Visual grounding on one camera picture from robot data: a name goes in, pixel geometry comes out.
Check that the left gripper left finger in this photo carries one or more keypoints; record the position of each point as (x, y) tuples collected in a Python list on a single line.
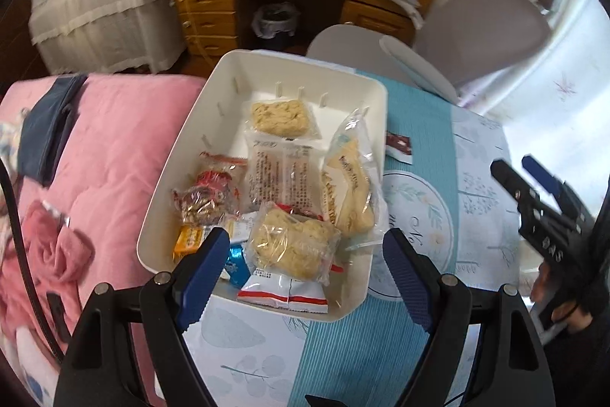
[(196, 276)]

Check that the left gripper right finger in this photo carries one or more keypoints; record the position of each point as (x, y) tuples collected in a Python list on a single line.
[(414, 275)]

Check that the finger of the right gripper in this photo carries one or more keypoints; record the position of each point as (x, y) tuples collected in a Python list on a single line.
[(567, 200), (536, 218)]

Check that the nut brittle snack packet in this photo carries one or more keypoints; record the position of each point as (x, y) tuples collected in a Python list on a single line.
[(215, 192)]

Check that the rice crispy snack packet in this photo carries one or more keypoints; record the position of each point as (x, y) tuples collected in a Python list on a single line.
[(296, 246)]

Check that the large yellow cake package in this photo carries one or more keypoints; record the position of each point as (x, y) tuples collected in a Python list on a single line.
[(351, 186)]

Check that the person's right hand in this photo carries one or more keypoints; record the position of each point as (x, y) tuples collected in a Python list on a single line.
[(570, 313)]

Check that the orange grey snack bar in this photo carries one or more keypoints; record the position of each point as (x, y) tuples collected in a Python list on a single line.
[(189, 240)]

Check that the blue orange snack packet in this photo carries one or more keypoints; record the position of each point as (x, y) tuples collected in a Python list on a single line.
[(236, 270)]

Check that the white red striped packet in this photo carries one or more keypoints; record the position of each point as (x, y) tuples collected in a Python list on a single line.
[(280, 292)]

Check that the teal patterned table mat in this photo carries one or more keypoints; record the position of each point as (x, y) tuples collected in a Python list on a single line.
[(366, 358)]

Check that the pink quilt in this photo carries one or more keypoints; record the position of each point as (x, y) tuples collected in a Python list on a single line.
[(82, 229)]

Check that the dark red white snack packet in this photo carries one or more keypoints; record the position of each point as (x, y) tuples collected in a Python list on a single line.
[(399, 148)]

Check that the white plastic bin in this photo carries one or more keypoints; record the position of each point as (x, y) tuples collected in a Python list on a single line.
[(219, 123)]

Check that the grey office chair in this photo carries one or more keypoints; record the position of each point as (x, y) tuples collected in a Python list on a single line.
[(461, 41)]

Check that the rice crispy snack in bin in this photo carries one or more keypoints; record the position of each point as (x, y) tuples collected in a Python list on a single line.
[(286, 118)]

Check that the dark blue garment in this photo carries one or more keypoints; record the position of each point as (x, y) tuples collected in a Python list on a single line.
[(46, 129)]

